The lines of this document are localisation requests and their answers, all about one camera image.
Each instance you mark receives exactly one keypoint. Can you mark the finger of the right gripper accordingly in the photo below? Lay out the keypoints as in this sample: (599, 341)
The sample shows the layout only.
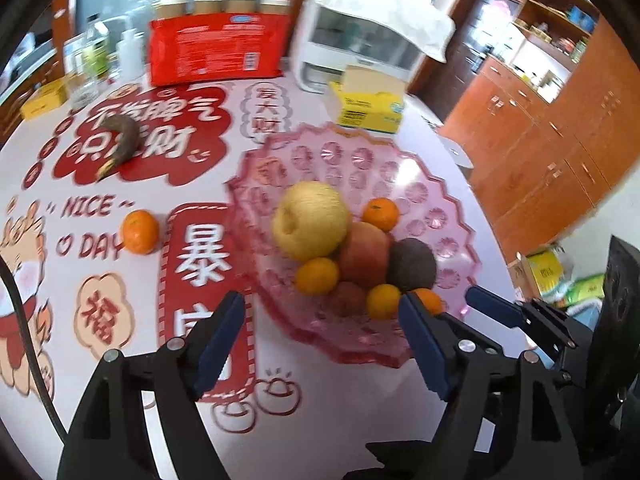
(500, 310)

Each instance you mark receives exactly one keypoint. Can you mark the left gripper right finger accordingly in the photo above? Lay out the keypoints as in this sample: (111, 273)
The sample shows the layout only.
(433, 344)

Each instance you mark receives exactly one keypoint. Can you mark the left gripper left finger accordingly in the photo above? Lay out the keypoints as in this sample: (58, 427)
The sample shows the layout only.
(212, 341)

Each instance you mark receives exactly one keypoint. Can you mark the small yellow citrus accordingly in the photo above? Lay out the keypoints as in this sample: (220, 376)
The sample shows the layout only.
(382, 302)

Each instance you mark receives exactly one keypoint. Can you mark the dark avocado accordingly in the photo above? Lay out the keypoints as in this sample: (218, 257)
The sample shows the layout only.
(411, 265)

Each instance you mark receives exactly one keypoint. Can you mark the red lychee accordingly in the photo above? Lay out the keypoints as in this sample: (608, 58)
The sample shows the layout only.
(347, 299)

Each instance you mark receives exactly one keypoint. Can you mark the orange tangerine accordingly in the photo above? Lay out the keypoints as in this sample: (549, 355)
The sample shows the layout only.
(317, 277)
(140, 232)

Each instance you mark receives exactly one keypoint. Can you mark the yellow-green apple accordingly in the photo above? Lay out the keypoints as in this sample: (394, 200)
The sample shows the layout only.
(310, 221)

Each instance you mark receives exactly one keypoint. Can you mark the overripe dark banana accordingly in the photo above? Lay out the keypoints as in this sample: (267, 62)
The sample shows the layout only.
(128, 136)

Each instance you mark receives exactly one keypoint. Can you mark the yellow-orange citrus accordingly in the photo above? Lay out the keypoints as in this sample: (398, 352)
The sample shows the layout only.
(430, 300)

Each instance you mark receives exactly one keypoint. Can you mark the red persimmon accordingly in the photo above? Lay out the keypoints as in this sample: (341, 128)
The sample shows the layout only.
(363, 256)

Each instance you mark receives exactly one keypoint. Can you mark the printed pink tablecloth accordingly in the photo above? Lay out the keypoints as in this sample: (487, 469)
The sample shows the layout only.
(281, 409)

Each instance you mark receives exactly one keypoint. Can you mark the small tangerine in bowl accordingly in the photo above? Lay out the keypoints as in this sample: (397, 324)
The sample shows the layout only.
(382, 213)

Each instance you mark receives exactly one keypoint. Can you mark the orange wooden cabinet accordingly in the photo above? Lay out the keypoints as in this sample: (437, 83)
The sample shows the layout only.
(541, 166)

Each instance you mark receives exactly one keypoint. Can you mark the pink plastic fruit bowl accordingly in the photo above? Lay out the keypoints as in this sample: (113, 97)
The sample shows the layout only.
(360, 167)

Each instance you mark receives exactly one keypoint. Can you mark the yellow tissue box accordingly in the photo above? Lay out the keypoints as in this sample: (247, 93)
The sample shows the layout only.
(366, 99)

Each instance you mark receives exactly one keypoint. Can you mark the drinking glass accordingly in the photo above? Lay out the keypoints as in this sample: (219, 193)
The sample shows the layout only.
(81, 89)

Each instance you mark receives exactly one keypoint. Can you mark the yellow flat box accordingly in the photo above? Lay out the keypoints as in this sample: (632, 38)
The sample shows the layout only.
(46, 98)

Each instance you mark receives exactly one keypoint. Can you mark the white squeeze bottle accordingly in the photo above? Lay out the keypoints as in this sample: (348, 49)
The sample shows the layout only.
(130, 55)

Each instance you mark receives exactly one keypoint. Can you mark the red drink bottle pack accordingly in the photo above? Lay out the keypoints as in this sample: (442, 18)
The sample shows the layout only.
(207, 40)

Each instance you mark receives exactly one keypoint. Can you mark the clear plastic bottle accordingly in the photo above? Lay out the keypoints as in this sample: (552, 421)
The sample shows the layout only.
(96, 47)

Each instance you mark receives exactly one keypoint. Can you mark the white countertop appliance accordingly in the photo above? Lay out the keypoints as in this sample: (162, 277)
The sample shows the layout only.
(390, 36)

